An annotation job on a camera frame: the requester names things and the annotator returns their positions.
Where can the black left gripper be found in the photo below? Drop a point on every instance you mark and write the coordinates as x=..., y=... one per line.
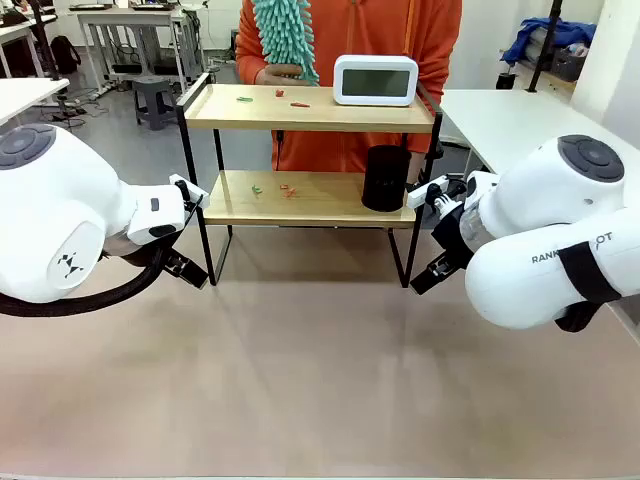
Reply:
x=169, y=256

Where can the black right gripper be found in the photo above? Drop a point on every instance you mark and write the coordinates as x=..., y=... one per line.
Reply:
x=452, y=235

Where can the teal chenille duster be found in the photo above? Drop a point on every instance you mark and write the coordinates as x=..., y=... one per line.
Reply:
x=285, y=35

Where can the person's right forearm orange sleeve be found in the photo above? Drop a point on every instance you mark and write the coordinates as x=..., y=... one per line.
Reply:
x=249, y=67

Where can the person's left forearm orange sleeve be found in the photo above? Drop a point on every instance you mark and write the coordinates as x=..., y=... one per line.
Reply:
x=430, y=115

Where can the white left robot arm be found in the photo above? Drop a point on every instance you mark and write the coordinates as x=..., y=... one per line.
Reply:
x=50, y=200

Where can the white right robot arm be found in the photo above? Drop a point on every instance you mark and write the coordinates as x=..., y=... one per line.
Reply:
x=540, y=200

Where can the two-tier wooden black-framed shelf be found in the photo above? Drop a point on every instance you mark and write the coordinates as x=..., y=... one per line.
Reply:
x=310, y=120

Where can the person's right hand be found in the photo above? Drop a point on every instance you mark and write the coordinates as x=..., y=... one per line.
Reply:
x=280, y=75

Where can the black cylinder speaker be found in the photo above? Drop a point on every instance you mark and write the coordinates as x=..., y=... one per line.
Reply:
x=385, y=175

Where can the large white table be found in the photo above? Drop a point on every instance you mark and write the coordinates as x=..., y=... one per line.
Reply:
x=505, y=125

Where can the grey plastic stool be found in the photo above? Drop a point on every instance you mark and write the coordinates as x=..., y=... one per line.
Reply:
x=154, y=100

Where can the long red paper scrap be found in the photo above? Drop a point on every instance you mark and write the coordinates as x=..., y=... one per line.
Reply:
x=300, y=104

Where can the white digital clock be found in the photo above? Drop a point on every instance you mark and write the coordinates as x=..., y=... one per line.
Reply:
x=375, y=82

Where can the white side table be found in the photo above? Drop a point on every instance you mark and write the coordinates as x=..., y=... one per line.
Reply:
x=25, y=95

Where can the grey storage crate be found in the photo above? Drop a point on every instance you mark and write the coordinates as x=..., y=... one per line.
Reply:
x=567, y=62

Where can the black backpack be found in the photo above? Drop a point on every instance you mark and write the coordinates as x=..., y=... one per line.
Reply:
x=65, y=52

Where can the person in orange hoodie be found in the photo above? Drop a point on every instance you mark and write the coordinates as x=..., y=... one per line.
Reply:
x=360, y=30

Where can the white background desk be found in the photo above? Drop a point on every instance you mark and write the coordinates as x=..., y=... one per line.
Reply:
x=125, y=15

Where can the blue cloth bundle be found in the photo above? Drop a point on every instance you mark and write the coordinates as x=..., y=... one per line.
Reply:
x=545, y=35

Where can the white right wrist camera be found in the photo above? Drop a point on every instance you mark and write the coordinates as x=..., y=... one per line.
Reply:
x=420, y=195

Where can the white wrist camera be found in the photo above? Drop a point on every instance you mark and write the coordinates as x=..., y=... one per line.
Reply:
x=420, y=195
x=187, y=186

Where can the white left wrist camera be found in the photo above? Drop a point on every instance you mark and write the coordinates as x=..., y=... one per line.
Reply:
x=187, y=186

